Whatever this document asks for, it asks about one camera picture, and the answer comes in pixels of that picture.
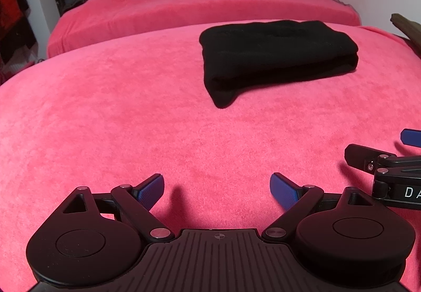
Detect black pants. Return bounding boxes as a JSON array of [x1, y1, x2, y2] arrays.
[[199, 20, 358, 109]]

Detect pink fleece blanket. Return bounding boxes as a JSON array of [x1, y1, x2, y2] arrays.
[[1, 24, 420, 291]]

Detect brown wooden furniture edge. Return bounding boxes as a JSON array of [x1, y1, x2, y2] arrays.
[[390, 13, 421, 56]]

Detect red bed sheet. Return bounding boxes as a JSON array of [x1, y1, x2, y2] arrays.
[[46, 0, 361, 58]]

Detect hanging clothes rack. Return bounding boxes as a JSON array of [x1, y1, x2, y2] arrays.
[[1, 0, 37, 64]]

